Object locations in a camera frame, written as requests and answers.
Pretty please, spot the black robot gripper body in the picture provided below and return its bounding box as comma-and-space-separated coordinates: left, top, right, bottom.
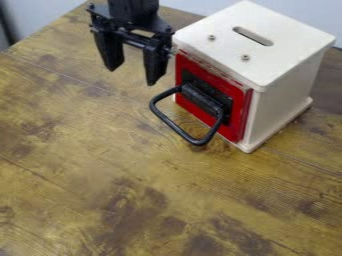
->
87, 0, 175, 52

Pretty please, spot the red wooden drawer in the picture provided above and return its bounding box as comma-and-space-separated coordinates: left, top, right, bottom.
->
175, 50, 252, 143

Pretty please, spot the black metal drawer handle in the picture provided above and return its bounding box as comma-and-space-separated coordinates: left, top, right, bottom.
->
149, 83, 225, 146

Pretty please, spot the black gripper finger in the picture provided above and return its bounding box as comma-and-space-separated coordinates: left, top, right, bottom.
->
143, 45, 168, 86
93, 31, 124, 71

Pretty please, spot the white wooden box cabinet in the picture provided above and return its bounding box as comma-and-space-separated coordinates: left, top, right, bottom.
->
173, 0, 335, 153

